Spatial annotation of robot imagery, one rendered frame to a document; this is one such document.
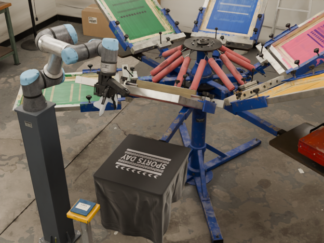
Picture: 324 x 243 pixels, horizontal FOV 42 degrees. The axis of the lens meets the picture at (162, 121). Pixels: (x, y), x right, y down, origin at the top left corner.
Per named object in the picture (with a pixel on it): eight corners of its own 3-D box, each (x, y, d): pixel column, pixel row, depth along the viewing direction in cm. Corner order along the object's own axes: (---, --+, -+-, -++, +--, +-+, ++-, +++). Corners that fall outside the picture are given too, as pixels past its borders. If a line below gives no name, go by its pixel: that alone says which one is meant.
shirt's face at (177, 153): (161, 195, 234) (161, 194, 234) (93, 176, 249) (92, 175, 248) (190, 148, 272) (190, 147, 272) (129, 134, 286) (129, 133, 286)
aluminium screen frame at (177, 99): (178, 102, 204) (179, 95, 204) (74, 82, 223) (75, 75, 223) (213, 112, 278) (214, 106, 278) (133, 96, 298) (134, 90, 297)
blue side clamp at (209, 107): (203, 111, 249) (206, 100, 249) (195, 109, 251) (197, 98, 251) (214, 114, 278) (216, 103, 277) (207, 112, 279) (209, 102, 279)
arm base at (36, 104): (17, 108, 265) (14, 94, 260) (34, 98, 277) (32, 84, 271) (35, 114, 259) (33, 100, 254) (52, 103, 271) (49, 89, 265)
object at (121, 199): (162, 249, 256) (162, 195, 233) (97, 228, 271) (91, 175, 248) (164, 245, 258) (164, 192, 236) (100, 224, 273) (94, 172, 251)
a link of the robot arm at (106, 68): (119, 63, 199) (111, 64, 192) (119, 72, 201) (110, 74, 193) (105, 60, 202) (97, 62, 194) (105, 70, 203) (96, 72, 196)
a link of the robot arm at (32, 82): (19, 91, 264) (15, 72, 256) (39, 85, 271) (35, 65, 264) (27, 99, 256) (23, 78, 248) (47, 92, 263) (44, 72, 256)
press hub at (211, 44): (209, 193, 376) (220, 50, 304) (169, 182, 389) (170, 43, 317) (222, 168, 406) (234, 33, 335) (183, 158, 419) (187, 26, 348)
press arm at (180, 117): (140, 185, 254) (139, 178, 251) (131, 183, 256) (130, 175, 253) (203, 94, 351) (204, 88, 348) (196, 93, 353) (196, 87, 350)
